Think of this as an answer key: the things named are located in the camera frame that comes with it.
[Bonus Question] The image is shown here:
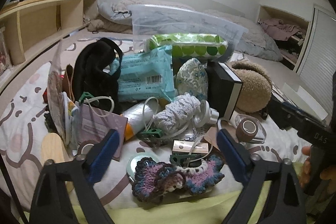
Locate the brown bandage tape roll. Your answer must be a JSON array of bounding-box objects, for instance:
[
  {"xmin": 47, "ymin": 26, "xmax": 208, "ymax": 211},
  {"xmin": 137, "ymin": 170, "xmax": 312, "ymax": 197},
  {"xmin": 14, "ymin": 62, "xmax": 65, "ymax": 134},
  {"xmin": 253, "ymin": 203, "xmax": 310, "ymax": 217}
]
[{"xmin": 236, "ymin": 118, "xmax": 258, "ymax": 142}]

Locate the person right hand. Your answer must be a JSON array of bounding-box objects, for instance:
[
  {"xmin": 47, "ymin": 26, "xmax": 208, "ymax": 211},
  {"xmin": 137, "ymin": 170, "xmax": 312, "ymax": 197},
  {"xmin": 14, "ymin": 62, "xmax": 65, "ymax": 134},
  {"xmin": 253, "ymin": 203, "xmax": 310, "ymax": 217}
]
[{"xmin": 299, "ymin": 146, "xmax": 336, "ymax": 191}]

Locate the purple paper gift bag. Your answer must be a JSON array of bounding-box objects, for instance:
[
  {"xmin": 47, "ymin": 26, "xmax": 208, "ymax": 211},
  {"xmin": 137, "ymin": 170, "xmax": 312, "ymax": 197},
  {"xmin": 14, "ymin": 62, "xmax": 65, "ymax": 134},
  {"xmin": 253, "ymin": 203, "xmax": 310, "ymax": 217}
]
[{"xmin": 77, "ymin": 104, "xmax": 127, "ymax": 161}]

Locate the purple crochet coaster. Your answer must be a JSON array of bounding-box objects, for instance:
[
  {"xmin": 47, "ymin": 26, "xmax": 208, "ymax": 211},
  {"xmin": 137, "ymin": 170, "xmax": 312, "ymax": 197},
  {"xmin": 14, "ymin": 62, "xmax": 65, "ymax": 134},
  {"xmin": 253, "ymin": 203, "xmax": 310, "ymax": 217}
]
[{"xmin": 132, "ymin": 155, "xmax": 224, "ymax": 203}]

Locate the black white Chanel box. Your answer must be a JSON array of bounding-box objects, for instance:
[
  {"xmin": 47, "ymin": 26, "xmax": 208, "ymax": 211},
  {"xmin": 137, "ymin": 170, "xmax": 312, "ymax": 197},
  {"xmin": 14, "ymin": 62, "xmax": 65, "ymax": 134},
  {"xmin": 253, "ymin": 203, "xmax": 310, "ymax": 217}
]
[{"xmin": 206, "ymin": 61, "xmax": 243, "ymax": 121}]

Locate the white plastic bag roll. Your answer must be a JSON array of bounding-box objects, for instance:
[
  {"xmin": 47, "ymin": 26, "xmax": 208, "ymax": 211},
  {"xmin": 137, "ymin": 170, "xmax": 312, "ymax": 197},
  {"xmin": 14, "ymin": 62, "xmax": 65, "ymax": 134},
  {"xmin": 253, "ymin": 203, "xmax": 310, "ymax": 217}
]
[{"xmin": 122, "ymin": 100, "xmax": 161, "ymax": 141}]

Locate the green plastic clip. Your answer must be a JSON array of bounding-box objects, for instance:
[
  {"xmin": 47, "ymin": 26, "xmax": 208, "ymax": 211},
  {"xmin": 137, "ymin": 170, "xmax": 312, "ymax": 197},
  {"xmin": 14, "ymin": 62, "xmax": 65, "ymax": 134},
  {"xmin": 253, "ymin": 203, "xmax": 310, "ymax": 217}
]
[{"xmin": 137, "ymin": 128, "xmax": 163, "ymax": 141}]

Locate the black fabric bag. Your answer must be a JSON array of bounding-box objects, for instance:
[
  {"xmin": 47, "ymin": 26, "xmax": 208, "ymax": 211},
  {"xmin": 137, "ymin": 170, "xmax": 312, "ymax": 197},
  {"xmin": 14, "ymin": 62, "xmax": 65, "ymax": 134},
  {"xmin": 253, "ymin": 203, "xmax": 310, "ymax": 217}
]
[{"xmin": 72, "ymin": 38, "xmax": 123, "ymax": 114}]

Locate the white plastic pump part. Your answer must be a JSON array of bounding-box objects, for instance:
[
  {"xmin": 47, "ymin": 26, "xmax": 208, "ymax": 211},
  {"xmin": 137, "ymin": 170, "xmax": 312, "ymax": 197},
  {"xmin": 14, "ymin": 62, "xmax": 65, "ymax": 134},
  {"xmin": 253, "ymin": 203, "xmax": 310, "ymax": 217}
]
[{"xmin": 193, "ymin": 100, "xmax": 219, "ymax": 128}]

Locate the small cream cardboard box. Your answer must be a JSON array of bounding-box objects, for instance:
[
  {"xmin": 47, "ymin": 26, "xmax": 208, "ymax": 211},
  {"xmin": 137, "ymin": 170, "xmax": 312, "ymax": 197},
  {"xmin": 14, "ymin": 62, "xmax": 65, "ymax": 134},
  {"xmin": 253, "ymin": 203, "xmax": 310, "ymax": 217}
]
[{"xmin": 172, "ymin": 140, "xmax": 209, "ymax": 155}]

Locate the right beige pillow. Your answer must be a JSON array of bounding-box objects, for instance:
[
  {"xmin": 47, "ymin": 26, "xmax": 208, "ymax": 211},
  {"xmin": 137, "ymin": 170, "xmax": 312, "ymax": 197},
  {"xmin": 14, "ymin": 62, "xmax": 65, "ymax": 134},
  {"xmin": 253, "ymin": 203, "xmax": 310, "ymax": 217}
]
[{"xmin": 203, "ymin": 9, "xmax": 264, "ymax": 43}]

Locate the beige pillow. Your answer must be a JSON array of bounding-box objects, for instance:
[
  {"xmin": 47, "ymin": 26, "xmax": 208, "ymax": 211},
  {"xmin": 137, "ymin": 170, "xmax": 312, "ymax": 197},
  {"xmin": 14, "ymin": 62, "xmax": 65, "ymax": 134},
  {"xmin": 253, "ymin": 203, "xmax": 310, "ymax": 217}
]
[
  {"xmin": 111, "ymin": 0, "xmax": 195, "ymax": 18},
  {"xmin": 203, "ymin": 9, "xmax": 264, "ymax": 43}
]

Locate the floral fabric pouch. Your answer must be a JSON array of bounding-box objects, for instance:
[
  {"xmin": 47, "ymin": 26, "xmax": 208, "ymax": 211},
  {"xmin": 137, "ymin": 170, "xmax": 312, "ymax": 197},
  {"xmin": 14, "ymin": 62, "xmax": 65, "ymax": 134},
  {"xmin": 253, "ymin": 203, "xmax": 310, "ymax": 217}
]
[{"xmin": 175, "ymin": 58, "xmax": 209, "ymax": 101}]

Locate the blue wet wipes pack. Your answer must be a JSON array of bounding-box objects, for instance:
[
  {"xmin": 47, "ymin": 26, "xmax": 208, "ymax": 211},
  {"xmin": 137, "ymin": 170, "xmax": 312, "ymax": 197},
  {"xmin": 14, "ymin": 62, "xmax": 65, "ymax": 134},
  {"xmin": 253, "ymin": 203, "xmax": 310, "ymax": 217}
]
[{"xmin": 109, "ymin": 45, "xmax": 175, "ymax": 102}]

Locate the green dotted tissue pack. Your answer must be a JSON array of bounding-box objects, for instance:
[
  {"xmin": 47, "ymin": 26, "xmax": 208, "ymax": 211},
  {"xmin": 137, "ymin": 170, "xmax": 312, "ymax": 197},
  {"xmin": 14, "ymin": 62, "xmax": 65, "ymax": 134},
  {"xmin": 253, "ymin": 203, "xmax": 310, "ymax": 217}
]
[{"xmin": 145, "ymin": 33, "xmax": 229, "ymax": 60}]

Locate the wooden bedside shelf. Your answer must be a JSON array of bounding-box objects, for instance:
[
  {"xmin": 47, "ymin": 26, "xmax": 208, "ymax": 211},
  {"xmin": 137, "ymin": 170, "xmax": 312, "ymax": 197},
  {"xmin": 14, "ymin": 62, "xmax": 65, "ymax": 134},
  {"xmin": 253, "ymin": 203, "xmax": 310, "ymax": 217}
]
[{"xmin": 1, "ymin": 0, "xmax": 98, "ymax": 90}]

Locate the clear plastic storage bin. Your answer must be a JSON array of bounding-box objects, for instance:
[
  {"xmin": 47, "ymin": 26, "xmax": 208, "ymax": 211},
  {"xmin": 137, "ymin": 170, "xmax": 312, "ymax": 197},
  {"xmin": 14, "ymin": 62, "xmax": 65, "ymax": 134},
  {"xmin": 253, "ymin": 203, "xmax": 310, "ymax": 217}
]
[{"xmin": 129, "ymin": 6, "xmax": 248, "ymax": 60}]

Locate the left beige pillow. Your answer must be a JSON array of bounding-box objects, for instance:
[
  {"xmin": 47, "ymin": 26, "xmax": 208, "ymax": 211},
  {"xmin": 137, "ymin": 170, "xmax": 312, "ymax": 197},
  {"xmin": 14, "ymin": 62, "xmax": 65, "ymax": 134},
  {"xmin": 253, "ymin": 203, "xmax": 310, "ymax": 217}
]
[{"xmin": 111, "ymin": 0, "xmax": 195, "ymax": 18}]

